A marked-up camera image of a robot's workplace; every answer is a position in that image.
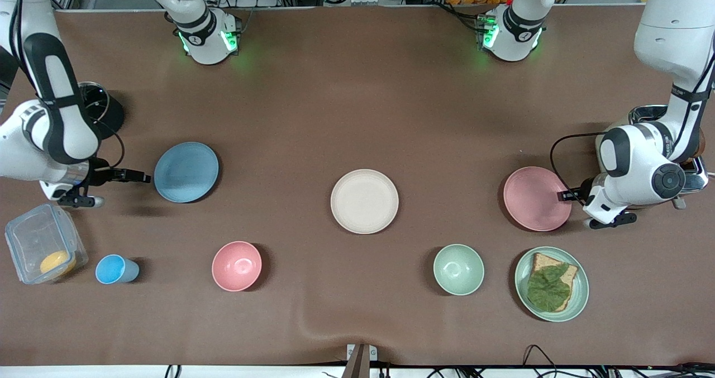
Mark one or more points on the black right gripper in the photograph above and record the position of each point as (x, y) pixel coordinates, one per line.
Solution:
(103, 176)

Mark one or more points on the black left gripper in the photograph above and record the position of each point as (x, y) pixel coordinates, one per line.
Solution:
(584, 190)

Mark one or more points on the pink plate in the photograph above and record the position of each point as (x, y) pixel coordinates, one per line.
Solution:
(533, 199)

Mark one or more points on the blue plate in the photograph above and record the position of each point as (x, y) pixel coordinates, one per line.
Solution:
(186, 172)

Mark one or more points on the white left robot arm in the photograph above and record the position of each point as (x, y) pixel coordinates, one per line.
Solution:
(665, 32)

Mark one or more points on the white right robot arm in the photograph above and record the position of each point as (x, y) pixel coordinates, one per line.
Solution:
(56, 127)

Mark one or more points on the bread slice on plate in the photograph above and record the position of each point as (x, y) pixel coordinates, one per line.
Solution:
(544, 261)

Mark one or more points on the glass lid blue knob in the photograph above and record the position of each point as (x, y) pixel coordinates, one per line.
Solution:
(95, 96)

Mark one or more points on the green plate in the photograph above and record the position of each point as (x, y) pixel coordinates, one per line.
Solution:
(581, 288)

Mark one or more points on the blue cup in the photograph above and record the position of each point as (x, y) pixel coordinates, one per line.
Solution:
(114, 269)

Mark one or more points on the green lettuce leaf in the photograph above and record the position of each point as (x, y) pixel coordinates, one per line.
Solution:
(550, 291)

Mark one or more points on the clear plastic container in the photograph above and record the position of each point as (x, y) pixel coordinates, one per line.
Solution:
(36, 233)

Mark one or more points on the beige chrome toaster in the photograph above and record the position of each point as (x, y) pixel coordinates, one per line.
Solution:
(648, 113)

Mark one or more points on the green bowl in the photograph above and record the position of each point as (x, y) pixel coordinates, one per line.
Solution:
(458, 269)

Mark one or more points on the pink bowl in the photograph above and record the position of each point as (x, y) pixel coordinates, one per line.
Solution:
(237, 266)

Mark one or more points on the toast slice in toaster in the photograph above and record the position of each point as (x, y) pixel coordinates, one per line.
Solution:
(700, 143)

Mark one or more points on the beige plate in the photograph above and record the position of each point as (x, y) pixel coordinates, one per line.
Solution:
(364, 201)

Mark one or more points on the brown table cloth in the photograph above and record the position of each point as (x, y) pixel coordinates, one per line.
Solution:
(357, 115)

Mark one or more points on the metal table edge bracket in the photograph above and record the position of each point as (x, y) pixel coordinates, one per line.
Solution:
(360, 358)

